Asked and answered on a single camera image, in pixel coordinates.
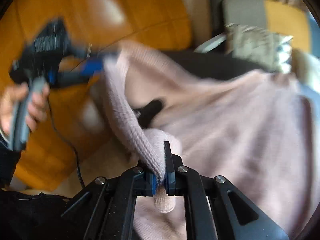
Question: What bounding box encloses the pink knitted sweater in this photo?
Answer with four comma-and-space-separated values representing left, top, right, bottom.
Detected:
98, 42, 319, 238

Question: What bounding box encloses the person left hand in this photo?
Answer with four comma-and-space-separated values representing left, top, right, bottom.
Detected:
1, 83, 50, 136

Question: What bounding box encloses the black rolled mat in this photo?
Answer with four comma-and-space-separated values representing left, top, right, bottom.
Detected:
209, 0, 225, 37

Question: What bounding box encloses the tiger print cushion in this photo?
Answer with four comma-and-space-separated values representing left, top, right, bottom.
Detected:
226, 23, 293, 74

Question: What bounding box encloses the deer print cushion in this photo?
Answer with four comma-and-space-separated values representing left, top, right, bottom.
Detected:
292, 49, 320, 93

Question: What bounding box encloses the grey yellow blue sofa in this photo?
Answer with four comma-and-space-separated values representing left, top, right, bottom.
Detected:
194, 0, 320, 55

